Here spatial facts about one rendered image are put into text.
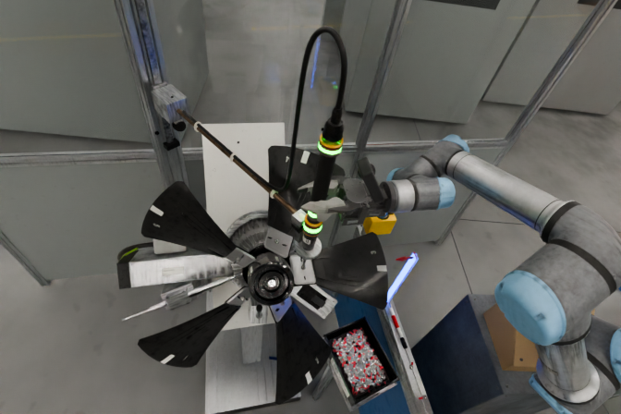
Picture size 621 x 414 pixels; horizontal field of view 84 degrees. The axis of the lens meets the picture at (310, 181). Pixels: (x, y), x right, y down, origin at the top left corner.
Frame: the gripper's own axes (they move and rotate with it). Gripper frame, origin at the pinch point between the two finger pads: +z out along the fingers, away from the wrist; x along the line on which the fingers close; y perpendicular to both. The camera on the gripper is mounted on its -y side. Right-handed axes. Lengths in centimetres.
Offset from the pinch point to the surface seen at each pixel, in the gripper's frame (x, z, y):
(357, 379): -23, -21, 66
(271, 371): 2, 0, 144
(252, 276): -3.9, 11.2, 25.9
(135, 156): 70, 54, 52
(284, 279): -4.9, 3.2, 27.5
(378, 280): -5.0, -25.1, 34.8
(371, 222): 22, -34, 44
